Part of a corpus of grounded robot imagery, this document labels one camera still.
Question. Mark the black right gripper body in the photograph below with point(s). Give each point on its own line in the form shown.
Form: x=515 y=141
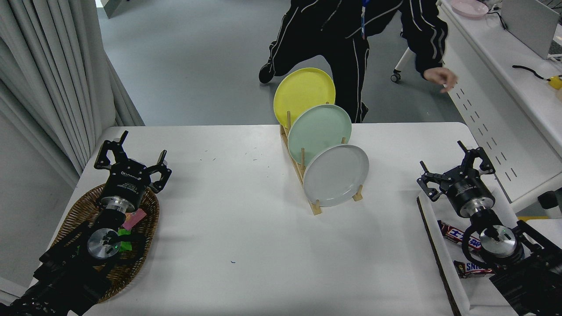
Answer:
x=467 y=188

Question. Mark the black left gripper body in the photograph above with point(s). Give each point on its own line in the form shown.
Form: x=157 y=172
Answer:
x=125 y=184

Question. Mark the grey plate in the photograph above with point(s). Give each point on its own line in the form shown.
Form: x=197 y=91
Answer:
x=336 y=175

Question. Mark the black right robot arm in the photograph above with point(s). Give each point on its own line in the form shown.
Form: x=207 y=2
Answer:
x=527 y=272

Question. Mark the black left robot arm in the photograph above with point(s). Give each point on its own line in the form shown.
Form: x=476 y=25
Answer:
x=66 y=267

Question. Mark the wooden plate rack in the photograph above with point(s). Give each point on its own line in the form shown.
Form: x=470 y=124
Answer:
x=316 y=208

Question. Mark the pale green plate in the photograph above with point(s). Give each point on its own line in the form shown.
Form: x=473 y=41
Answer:
x=318 y=131

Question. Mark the pink plate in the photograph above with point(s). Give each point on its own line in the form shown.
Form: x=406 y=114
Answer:
x=469 y=8

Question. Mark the yellow plate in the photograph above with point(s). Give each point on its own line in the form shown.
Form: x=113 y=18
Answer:
x=300 y=92

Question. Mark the person's hand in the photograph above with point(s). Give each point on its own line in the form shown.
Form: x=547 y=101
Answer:
x=441 y=77

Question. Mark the snack bar with Chinese print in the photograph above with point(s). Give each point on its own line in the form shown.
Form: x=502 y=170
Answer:
x=452 y=233

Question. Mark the brown wicker basket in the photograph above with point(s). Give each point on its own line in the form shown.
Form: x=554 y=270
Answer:
x=145 y=228

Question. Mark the white desk with slotted panel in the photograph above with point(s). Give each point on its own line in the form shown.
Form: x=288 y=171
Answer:
x=491 y=109

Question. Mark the green paper piece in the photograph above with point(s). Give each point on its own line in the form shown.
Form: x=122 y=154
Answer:
x=126 y=245

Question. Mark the brown Snickers bar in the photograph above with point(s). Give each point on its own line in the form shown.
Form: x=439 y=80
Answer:
x=472 y=268

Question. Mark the black cylinder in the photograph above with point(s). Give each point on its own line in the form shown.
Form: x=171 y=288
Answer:
x=551 y=204

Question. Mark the white tray with dark edge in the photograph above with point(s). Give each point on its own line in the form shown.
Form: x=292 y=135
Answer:
x=443 y=272

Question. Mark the pale grey curtain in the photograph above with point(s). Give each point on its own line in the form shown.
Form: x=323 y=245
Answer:
x=48 y=79

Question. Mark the yellow plug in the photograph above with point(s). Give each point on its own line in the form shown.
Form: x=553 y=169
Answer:
x=556 y=82

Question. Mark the person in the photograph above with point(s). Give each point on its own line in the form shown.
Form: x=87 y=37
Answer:
x=342 y=44

